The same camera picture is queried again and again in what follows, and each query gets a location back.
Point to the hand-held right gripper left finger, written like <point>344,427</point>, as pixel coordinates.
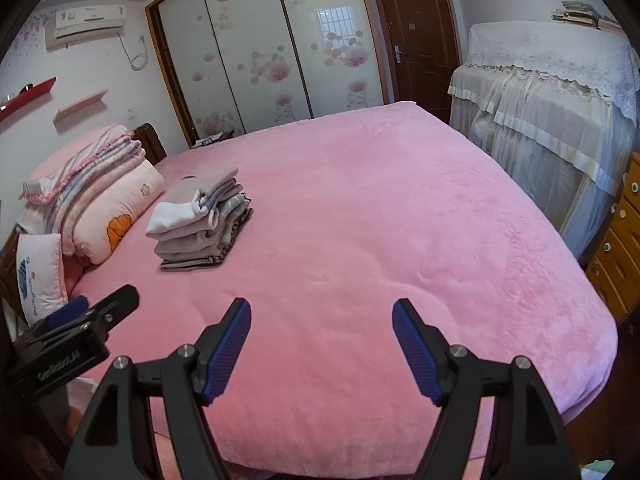
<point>227,350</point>

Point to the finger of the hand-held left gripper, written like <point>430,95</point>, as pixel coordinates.
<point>120,300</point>
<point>70,307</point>

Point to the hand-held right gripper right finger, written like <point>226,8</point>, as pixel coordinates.
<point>417,350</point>

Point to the colour-block knit sweater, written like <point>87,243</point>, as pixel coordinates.
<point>185,200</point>

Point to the grey diamond-pattern folded sweater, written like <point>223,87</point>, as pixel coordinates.
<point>200,242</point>

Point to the pink cartoon pillow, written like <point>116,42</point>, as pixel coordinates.
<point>115,200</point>

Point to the bed with pink blanket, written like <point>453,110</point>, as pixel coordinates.
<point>375,210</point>

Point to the folded striped frilled blanket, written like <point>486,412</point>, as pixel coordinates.
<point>90,155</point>

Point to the dark wooden headboard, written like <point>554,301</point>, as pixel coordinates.
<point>152,142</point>

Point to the bedside table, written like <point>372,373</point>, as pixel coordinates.
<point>212,139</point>

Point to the wooden desk with drawers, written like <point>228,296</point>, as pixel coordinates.
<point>615,255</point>

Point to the lace-covered piano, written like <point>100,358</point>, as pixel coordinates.
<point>540,110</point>

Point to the white air conditioner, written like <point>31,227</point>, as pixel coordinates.
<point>85,22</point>

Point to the floral sliding-door wardrobe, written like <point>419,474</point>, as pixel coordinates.
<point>260,35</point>

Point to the brown wooden door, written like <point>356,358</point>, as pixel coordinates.
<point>415,35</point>

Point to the stack of books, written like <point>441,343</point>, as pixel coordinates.
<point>575,12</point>

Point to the light wooden wall shelf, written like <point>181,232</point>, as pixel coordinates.
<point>80,105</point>

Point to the red wall shelf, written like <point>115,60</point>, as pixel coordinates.
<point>30,95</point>

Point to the pink flower wall sticker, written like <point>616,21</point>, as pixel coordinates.
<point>30,27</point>

